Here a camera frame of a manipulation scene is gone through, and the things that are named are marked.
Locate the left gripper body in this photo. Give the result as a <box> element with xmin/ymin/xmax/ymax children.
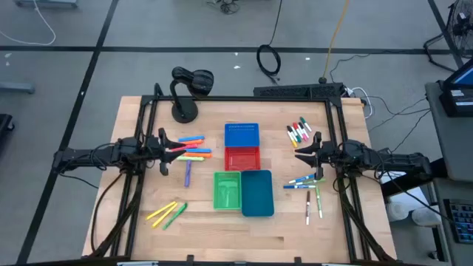
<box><xmin>142</xmin><ymin>127</ymin><xmax>170</xmax><ymax>177</ymax></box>

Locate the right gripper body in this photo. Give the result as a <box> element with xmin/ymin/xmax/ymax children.
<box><xmin>313</xmin><ymin>131</ymin><xmax>347</xmax><ymax>181</ymax></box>

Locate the pink highlighter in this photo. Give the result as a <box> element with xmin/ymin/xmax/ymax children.
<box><xmin>170</xmin><ymin>143</ymin><xmax>199</xmax><ymax>152</ymax></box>

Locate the purple highlighter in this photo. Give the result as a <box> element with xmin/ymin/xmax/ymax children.
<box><xmin>184</xmin><ymin>159</ymin><xmax>193</xmax><ymax>188</ymax></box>

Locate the brown thin marker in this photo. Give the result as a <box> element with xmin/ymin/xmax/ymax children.
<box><xmin>305</xmin><ymin>190</ymin><xmax>312</xmax><ymax>226</ymax></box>

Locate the yellow highlighter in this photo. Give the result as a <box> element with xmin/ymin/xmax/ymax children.
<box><xmin>152</xmin><ymin>202</ymin><xmax>179</xmax><ymax>228</ymax></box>
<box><xmin>145</xmin><ymin>200</ymin><xmax>177</xmax><ymax>222</ymax></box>

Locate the black gooseneck desk lamp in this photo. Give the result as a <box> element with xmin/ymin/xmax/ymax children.
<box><xmin>169</xmin><ymin>66</ymin><xmax>215</xmax><ymax>124</ymax></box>

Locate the teal plastic bin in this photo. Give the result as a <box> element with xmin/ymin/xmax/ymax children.
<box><xmin>240</xmin><ymin>169</ymin><xmax>275</xmax><ymax>217</ymax></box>

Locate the green slotted plastic basket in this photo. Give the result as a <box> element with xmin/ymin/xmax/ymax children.
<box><xmin>213</xmin><ymin>171</ymin><xmax>242</xmax><ymax>211</ymax></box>

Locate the red slotted plastic basket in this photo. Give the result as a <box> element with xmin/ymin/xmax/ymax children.
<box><xmin>224</xmin><ymin>146</ymin><xmax>262</xmax><ymax>171</ymax></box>

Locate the blue slotted plastic basket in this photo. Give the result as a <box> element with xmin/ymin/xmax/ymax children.
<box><xmin>224</xmin><ymin>123</ymin><xmax>260</xmax><ymax>148</ymax></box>

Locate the white paper roll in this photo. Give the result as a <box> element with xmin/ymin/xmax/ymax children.
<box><xmin>411</xmin><ymin>205</ymin><xmax>442</xmax><ymax>227</ymax></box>
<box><xmin>386</xmin><ymin>201</ymin><xmax>410</xmax><ymax>222</ymax></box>

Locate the grey desk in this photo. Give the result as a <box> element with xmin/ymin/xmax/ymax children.
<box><xmin>432</xmin><ymin>177</ymin><xmax>473</xmax><ymax>266</ymax></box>
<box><xmin>424</xmin><ymin>81</ymin><xmax>473</xmax><ymax>183</ymax></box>

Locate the black labelled box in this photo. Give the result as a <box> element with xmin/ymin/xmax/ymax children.
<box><xmin>438</xmin><ymin>87</ymin><xmax>473</xmax><ymax>118</ymax></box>

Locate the black keyboard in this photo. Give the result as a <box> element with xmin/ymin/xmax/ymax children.
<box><xmin>443</xmin><ymin>198</ymin><xmax>473</xmax><ymax>245</ymax></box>

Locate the grey metal floor bar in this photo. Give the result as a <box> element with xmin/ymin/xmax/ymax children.
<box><xmin>0</xmin><ymin>81</ymin><xmax>36</xmax><ymax>95</ymax></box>
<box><xmin>14</xmin><ymin>0</ymin><xmax>78</xmax><ymax>9</ymax></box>

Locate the black monitor with blue screen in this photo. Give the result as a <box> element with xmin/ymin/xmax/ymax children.
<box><xmin>442</xmin><ymin>58</ymin><xmax>473</xmax><ymax>90</ymax></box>

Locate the black floor fan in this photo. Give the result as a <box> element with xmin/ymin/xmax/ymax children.
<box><xmin>423</xmin><ymin>0</ymin><xmax>473</xmax><ymax>73</ymax></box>

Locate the black aluminium table frame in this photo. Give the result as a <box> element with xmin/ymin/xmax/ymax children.
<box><xmin>88</xmin><ymin>83</ymin><xmax>398</xmax><ymax>266</ymax></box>

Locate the black hanging cable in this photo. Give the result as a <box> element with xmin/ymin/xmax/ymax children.
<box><xmin>256</xmin><ymin>0</ymin><xmax>284</xmax><ymax>83</ymax></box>

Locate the yellow hanging cable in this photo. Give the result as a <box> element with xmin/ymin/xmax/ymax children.
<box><xmin>318</xmin><ymin>0</ymin><xmax>351</xmax><ymax>84</ymax></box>

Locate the black cable tangle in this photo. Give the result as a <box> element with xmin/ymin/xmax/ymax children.
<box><xmin>205</xmin><ymin>0</ymin><xmax>241</xmax><ymax>16</ymax></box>

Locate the white floor cable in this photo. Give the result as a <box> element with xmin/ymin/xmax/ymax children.
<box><xmin>0</xmin><ymin>0</ymin><xmax>57</xmax><ymax>47</ymax></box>

